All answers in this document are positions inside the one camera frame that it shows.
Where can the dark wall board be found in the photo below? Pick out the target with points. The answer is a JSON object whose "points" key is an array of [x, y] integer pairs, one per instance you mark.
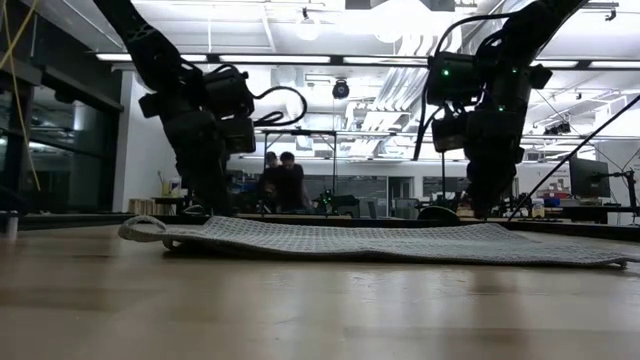
{"points": [[445, 186]]}

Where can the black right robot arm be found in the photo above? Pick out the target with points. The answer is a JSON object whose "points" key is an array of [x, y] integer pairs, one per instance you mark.
{"points": [[525, 30]]}

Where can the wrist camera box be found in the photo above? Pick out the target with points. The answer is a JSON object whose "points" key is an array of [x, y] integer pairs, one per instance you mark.
{"points": [[449, 136], [239, 135]]}

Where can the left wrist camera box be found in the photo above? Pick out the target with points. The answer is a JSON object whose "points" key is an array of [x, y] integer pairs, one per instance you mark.
{"points": [[239, 135]]}

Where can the black computer monitor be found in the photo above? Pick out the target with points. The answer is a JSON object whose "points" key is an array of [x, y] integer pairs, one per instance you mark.
{"points": [[587, 177]]}

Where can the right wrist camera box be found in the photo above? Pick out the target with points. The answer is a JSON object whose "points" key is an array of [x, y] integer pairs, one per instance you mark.
{"points": [[449, 136]]}

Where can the small black ceiling lamp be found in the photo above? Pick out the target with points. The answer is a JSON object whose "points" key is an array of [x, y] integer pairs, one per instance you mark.
{"points": [[559, 129]]}

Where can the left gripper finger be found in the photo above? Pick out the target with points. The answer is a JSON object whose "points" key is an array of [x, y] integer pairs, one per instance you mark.
{"points": [[222, 190], [202, 190]]}

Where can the small grey post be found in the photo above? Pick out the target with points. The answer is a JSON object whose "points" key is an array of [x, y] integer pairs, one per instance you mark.
{"points": [[11, 225]]}

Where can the black ceiling spot lamp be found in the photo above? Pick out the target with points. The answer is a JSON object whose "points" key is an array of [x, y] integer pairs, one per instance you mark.
{"points": [[341, 90]]}

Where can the background robot with green lights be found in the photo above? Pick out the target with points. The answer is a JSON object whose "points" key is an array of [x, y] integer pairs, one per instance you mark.
{"points": [[345, 202]]}

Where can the background black robot arm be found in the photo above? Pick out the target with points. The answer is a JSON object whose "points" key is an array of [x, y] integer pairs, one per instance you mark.
{"points": [[523, 202]]}

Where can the blue box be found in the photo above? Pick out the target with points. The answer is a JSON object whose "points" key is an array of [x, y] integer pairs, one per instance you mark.
{"points": [[552, 202]]}

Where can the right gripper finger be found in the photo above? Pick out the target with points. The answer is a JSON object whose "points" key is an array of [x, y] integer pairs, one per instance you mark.
{"points": [[497, 190], [477, 192]]}

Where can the person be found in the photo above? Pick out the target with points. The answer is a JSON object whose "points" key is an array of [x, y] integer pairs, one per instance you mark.
{"points": [[267, 180], [292, 182]]}

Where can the wooden crate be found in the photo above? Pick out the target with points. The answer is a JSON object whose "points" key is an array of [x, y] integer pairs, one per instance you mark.
{"points": [[145, 207]]}

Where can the pale jar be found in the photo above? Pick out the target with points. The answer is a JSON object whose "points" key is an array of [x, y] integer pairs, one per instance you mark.
{"points": [[538, 210]]}

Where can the black aluminium table frame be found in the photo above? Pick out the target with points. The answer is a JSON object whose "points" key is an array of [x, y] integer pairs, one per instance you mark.
{"points": [[75, 219]]}

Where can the yellow container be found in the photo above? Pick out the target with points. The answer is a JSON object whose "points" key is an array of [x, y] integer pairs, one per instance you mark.
{"points": [[166, 188]]}

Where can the white container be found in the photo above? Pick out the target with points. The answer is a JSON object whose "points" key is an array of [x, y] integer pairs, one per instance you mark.
{"points": [[175, 187]]}

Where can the grey microfiber waffle towel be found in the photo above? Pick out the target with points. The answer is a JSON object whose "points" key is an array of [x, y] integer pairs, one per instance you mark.
{"points": [[350, 242]]}

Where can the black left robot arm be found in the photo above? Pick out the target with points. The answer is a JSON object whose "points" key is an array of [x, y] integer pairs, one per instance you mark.
{"points": [[150, 50]]}

